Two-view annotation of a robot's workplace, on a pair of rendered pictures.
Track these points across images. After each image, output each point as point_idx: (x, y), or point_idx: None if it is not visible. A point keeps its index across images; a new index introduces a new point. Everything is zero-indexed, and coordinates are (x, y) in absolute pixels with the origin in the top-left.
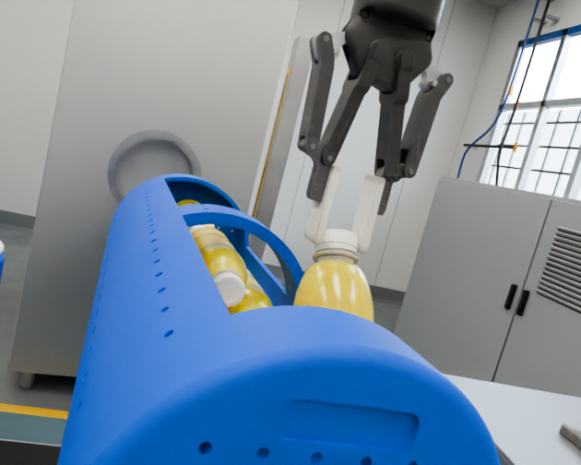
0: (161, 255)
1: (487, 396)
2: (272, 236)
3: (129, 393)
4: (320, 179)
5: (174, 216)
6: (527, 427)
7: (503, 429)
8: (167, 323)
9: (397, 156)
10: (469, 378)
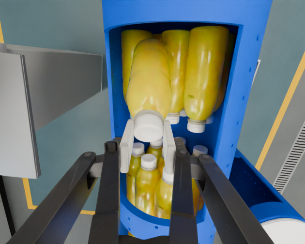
0: (229, 152)
1: (7, 160)
2: (144, 217)
3: (269, 8)
4: (180, 146)
5: (207, 221)
6: None
7: (16, 130)
8: (254, 50)
9: (105, 162)
10: (9, 175)
